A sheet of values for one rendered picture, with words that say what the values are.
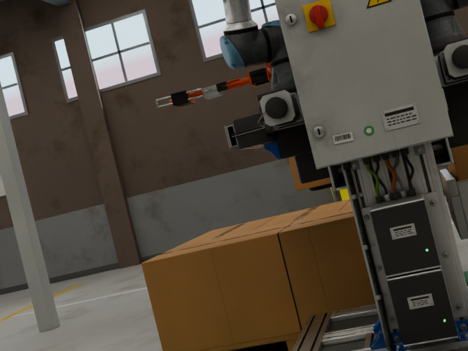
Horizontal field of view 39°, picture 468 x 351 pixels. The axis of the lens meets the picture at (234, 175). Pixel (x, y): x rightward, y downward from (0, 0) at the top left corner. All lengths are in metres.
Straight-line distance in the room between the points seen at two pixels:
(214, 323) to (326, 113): 1.33
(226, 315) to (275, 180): 5.82
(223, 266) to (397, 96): 1.28
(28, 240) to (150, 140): 3.84
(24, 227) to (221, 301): 2.94
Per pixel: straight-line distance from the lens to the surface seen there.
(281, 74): 2.23
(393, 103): 1.67
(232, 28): 2.21
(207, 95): 2.83
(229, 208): 8.63
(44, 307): 5.46
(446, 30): 2.21
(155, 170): 8.91
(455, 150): 2.52
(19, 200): 5.43
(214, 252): 2.70
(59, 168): 9.49
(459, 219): 2.42
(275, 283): 2.66
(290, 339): 2.71
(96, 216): 9.28
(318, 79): 1.68
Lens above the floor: 0.79
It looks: level
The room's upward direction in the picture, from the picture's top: 14 degrees counter-clockwise
